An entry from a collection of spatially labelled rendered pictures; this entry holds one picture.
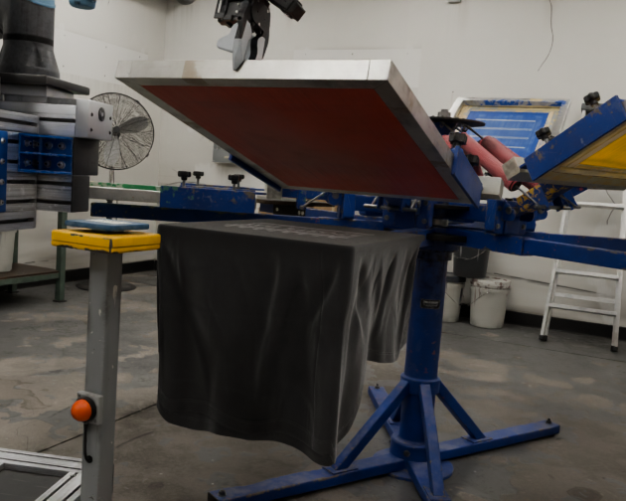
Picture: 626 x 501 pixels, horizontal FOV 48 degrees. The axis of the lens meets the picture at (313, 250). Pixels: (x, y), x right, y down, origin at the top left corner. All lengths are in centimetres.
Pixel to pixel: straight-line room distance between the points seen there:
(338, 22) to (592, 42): 213
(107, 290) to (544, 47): 510
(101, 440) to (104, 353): 16
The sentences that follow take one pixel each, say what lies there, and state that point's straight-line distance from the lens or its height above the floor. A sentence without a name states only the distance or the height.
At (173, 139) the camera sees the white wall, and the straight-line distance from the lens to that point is 729.
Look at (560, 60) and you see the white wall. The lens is 598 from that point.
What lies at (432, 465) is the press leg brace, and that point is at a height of 13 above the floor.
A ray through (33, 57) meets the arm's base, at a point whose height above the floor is 131.
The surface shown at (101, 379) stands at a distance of 128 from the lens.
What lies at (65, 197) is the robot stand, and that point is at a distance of 180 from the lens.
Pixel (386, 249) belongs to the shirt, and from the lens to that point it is 148.
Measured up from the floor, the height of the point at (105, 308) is 82.
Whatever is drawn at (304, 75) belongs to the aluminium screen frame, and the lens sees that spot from 129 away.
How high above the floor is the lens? 107
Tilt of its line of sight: 6 degrees down
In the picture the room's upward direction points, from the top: 4 degrees clockwise
